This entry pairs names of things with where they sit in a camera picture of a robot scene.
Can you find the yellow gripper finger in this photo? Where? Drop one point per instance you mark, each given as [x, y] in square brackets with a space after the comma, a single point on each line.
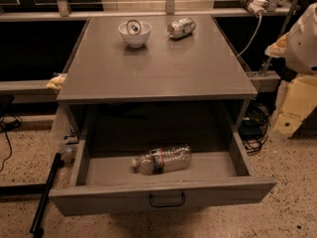
[299, 102]

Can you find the clear plastic water bottle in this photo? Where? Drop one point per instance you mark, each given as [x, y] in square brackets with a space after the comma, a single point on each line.
[163, 160]

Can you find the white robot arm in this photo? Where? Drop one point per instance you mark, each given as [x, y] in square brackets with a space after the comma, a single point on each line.
[299, 49]

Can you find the open grey drawer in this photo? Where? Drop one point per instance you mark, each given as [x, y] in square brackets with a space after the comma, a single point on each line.
[220, 174]

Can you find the grey metal cabinet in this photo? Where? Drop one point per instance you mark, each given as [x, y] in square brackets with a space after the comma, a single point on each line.
[164, 93]

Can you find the silver can lying down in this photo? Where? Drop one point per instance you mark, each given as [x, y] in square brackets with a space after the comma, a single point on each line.
[181, 28]

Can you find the white ceramic bowl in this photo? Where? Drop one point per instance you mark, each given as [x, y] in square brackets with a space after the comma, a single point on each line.
[138, 40]

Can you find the silver can in bowl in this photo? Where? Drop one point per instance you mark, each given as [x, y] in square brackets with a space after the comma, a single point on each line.
[133, 27]

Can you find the yellow crumpled cloth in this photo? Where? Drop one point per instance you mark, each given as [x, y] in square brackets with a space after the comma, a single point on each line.
[56, 82]

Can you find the black metal stand bar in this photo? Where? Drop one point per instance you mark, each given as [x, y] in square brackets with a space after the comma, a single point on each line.
[36, 230]

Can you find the black drawer handle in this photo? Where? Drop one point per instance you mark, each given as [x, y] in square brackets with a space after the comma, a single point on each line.
[167, 200]

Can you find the grey metal rail frame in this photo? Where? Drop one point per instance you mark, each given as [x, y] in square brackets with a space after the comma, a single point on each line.
[40, 10]

